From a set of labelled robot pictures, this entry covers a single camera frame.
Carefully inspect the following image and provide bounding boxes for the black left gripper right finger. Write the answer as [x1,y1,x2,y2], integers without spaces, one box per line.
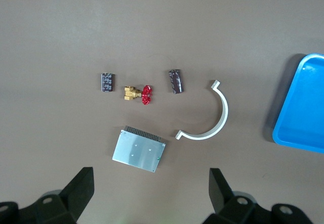
[209,167,313,224]

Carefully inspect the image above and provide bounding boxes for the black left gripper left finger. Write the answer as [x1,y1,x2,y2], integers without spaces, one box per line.
[0,167,95,224]

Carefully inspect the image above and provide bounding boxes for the black printed electrolytic capacitor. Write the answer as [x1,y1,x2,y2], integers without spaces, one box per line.
[100,72,116,93]

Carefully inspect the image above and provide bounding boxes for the maroon glossy electrolytic capacitor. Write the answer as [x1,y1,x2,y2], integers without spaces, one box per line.
[168,68,185,95]

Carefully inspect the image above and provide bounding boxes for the blue plastic tray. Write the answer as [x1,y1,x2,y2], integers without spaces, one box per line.
[272,53,324,154]

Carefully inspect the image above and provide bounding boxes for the silver metal power supply box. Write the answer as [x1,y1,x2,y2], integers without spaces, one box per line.
[111,125,167,173]

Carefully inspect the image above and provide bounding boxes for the brass valve with red handwheel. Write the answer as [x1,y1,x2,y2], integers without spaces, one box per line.
[123,84,153,106]

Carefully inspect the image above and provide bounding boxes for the brown table cover mat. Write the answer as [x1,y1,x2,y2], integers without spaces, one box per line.
[0,0,324,224]

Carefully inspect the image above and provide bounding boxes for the white half-ring pipe clamp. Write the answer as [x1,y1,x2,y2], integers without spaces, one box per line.
[175,80,229,141]

